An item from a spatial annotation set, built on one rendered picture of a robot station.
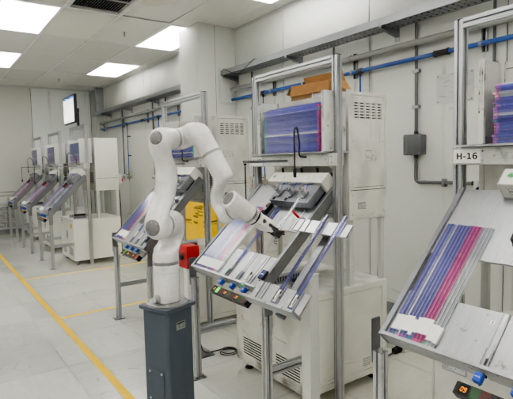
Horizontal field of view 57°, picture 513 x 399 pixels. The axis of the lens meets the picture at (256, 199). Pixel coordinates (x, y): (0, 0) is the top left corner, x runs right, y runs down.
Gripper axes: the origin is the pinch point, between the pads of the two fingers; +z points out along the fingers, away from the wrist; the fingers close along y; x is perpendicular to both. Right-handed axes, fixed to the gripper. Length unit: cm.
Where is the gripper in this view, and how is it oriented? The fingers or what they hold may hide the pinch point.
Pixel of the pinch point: (275, 233)
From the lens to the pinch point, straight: 217.2
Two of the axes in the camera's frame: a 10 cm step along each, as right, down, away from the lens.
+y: -6.1, -0.5, 7.9
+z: 6.7, 5.1, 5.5
